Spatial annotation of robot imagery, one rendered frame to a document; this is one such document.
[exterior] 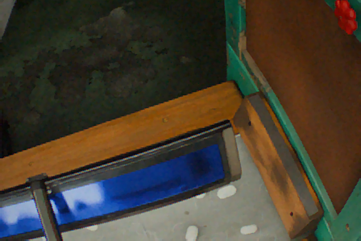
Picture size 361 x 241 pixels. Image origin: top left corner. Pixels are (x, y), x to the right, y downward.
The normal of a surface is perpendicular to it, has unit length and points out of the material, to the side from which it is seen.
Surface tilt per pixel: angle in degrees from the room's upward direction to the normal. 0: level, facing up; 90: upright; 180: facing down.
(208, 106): 0
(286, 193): 66
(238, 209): 0
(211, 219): 0
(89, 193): 58
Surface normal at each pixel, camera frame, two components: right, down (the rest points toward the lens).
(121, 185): 0.26, 0.29
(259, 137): -0.88, 0.05
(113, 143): -0.07, -0.61
